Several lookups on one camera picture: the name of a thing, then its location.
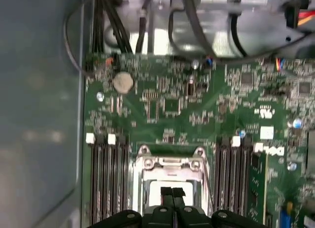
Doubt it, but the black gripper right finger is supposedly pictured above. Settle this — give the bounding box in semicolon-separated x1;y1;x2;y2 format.
173;187;258;228

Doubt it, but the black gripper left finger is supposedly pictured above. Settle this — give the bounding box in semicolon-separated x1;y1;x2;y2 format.
86;187;175;228

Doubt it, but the silver CPU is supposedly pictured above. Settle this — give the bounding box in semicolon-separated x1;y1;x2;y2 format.
149;180;195;209

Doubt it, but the metal socket cover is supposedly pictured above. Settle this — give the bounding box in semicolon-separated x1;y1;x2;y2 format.
134;158;206;214

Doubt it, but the thin metal locking lever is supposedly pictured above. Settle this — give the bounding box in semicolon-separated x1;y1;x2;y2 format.
202;149;214;214

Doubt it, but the CPU socket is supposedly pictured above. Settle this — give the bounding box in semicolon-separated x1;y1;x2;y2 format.
131;143;214;215

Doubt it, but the RAM slot with white clips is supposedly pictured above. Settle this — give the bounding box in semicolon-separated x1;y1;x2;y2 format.
107;133;120;221
85;133;101;225
227;136;241;211

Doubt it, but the green RAM stick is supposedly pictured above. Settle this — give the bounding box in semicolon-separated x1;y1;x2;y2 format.
250;151;269;228

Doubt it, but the green motherboard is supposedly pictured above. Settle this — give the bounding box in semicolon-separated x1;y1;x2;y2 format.
83;52;315;228

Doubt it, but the silver coin battery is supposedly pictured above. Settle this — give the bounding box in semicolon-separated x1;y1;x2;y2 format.
112;72;135;94

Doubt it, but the black and silver PC case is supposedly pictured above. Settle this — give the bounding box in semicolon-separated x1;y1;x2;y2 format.
0;0;315;228

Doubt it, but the grey round metal housing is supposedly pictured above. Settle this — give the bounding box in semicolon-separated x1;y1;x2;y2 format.
228;1;315;58

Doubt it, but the small multicoloured wire plug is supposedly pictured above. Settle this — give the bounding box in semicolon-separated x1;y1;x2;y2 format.
275;57;286;71

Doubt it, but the thin black cable with plug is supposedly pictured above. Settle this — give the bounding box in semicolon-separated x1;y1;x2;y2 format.
135;0;149;54

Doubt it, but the thick black cable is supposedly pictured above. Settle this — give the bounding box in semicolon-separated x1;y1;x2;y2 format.
182;0;219;58

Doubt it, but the thin black wire loop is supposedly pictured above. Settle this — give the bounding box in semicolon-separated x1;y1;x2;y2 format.
63;0;95;78

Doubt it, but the black power wire bundle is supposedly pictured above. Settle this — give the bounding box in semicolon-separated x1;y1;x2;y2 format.
91;0;132;57

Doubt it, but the orange wire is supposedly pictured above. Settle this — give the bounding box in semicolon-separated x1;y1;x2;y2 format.
296;11;315;28

